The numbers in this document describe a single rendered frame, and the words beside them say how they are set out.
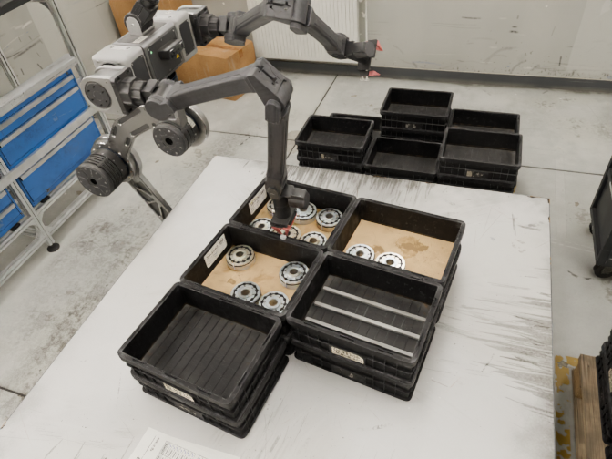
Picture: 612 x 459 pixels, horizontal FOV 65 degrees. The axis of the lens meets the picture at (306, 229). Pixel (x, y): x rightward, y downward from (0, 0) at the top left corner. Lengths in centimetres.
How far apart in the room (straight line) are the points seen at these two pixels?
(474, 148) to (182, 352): 196
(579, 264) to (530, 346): 137
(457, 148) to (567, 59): 189
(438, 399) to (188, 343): 79
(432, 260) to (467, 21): 296
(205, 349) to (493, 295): 101
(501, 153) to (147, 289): 196
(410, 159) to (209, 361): 185
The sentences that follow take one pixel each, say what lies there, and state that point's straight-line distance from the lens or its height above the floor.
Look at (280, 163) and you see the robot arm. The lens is 148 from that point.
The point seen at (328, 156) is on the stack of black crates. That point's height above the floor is 52.
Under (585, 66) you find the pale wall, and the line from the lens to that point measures 459.
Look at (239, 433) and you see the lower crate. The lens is 153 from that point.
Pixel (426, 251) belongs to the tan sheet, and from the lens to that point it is 175.
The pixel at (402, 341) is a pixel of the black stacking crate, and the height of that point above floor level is 83.
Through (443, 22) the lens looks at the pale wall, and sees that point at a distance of 443.
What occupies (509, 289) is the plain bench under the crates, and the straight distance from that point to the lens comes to 187.
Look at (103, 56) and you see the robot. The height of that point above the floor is 153.
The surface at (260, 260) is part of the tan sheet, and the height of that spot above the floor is 83.
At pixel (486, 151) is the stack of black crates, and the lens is 286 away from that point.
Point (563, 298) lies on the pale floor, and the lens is 285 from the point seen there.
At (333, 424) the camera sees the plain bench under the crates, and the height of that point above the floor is 70.
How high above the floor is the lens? 209
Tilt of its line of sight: 43 degrees down
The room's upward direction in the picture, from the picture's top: 7 degrees counter-clockwise
